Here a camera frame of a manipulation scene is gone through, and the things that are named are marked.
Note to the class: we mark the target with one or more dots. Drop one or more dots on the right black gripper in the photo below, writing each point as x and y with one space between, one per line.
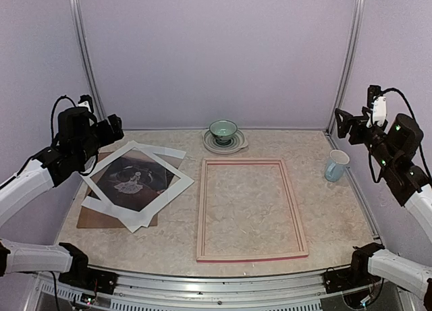
359 121

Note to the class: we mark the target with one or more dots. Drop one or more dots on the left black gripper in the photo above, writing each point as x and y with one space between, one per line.
109 137

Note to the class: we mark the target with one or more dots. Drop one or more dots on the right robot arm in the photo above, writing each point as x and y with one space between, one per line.
393 147

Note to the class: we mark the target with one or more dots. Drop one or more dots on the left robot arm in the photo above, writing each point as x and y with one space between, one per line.
76 137

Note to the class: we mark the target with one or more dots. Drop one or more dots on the canyon photo print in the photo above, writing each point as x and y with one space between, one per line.
133 180

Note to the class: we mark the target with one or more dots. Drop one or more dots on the light blue mug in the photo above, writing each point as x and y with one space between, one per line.
336 164

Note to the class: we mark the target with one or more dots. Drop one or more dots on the striped ceramic plate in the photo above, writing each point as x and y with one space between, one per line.
235 144

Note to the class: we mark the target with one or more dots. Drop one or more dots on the green ceramic bowl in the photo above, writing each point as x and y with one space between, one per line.
223 131

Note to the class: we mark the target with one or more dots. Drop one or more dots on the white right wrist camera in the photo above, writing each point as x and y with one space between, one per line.
378 113

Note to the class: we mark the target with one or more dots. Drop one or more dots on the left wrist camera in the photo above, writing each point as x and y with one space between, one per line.
87 102

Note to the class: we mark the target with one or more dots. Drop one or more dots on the right aluminium corner post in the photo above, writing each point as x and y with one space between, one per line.
359 6

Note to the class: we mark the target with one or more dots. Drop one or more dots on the aluminium corner post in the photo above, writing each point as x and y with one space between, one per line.
359 6
85 57

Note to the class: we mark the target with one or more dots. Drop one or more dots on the left aluminium corner post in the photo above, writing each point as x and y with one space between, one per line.
85 57

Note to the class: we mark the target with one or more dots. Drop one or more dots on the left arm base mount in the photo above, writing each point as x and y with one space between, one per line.
82 276

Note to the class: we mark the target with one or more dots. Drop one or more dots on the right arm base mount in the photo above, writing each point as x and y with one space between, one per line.
356 274

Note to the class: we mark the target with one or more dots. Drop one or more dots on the pink wooden picture frame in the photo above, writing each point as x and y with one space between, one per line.
248 212

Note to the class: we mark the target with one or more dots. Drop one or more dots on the aluminium front rail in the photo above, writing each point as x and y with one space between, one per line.
141 291

